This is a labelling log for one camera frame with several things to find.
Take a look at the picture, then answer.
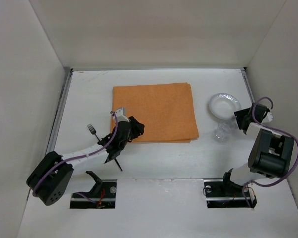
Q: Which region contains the white paper bowl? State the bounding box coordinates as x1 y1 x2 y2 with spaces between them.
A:
208 93 241 120

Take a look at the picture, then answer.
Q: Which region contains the orange cloth placemat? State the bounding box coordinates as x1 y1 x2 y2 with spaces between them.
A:
112 83 199 143

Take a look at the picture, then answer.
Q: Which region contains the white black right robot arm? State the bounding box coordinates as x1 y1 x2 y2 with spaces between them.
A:
221 104 295 194

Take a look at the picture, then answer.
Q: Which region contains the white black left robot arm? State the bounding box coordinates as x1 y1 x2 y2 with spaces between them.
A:
26 115 145 206

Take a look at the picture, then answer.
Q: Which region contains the clear plastic cup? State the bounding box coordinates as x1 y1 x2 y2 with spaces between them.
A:
214 120 235 141

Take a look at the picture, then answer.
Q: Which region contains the black plastic fork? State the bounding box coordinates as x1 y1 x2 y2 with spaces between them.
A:
87 124 101 141

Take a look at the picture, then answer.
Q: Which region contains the black plastic knife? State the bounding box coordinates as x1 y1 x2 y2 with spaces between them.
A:
114 158 123 171

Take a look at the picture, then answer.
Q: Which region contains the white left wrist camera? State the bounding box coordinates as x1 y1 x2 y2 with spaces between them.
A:
114 107 129 122

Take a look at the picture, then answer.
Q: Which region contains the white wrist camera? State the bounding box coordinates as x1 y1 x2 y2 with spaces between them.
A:
114 107 129 122
262 112 273 123

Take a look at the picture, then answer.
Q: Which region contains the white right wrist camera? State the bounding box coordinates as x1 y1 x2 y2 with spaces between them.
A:
262 112 273 123

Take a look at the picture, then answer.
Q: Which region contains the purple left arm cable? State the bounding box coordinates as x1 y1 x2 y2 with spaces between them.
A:
32 111 121 198

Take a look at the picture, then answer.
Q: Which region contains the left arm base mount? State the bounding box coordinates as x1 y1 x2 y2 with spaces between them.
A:
69 171 117 209

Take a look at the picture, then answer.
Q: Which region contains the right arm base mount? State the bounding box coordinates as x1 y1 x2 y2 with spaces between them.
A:
202 170 257 209

